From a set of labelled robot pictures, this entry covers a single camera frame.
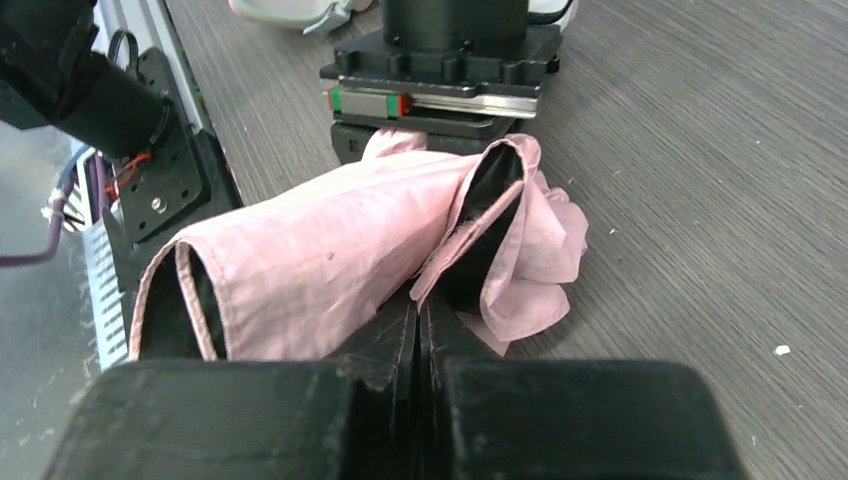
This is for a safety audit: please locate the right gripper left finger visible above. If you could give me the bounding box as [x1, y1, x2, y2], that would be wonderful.
[45, 294, 417, 479]

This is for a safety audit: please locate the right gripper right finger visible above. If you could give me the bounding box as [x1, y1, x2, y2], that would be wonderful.
[419, 300, 747, 479]

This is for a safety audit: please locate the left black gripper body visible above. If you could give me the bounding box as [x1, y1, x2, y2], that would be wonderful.
[319, 26, 562, 164]

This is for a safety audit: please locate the pink and black folding umbrella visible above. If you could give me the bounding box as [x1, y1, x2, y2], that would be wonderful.
[128, 129, 588, 361]

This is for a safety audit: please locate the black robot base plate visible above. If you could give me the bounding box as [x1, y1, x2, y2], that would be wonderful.
[105, 30, 243, 298]

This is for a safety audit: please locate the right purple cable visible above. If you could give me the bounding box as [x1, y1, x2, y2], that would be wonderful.
[0, 152, 107, 270]

